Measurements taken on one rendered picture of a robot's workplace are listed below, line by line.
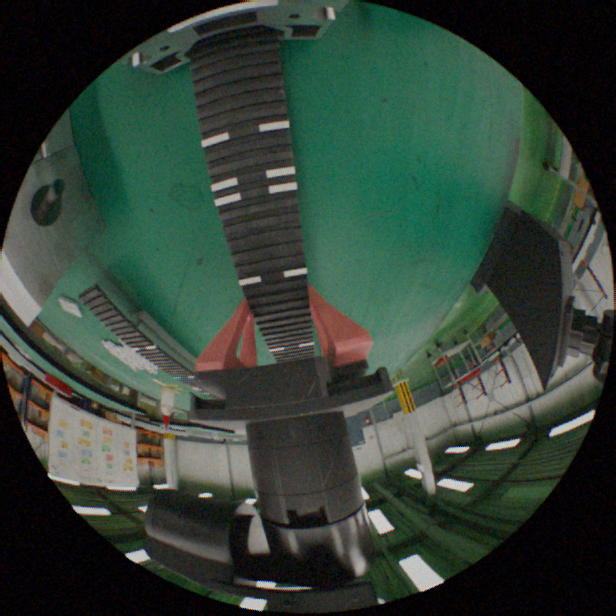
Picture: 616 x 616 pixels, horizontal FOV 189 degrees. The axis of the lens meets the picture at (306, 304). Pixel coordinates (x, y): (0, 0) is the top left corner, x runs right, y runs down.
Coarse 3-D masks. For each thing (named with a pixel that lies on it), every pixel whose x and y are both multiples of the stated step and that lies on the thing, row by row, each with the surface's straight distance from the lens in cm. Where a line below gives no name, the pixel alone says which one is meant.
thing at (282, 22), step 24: (264, 0) 12; (288, 0) 12; (312, 0) 12; (336, 0) 12; (192, 24) 12; (216, 24) 14; (240, 24) 13; (264, 24) 14; (288, 24) 14; (312, 24) 14; (144, 48) 13; (168, 48) 14
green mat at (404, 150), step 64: (128, 64) 20; (320, 64) 15; (384, 64) 17; (448, 64) 22; (128, 128) 17; (192, 128) 14; (320, 128) 14; (384, 128) 16; (448, 128) 20; (512, 128) 31; (128, 192) 17; (192, 192) 15; (320, 192) 14; (384, 192) 16; (448, 192) 21; (128, 256) 21; (192, 256) 17; (320, 256) 17; (384, 256) 20; (448, 256) 26; (64, 320) 47; (192, 320) 24; (384, 320) 30; (128, 384) 73
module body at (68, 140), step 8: (64, 112) 23; (64, 120) 23; (56, 128) 22; (64, 128) 22; (48, 136) 21; (56, 136) 21; (64, 136) 22; (72, 136) 22; (48, 144) 21; (56, 144) 21; (64, 144) 21; (72, 144) 22; (40, 152) 20; (48, 152) 20
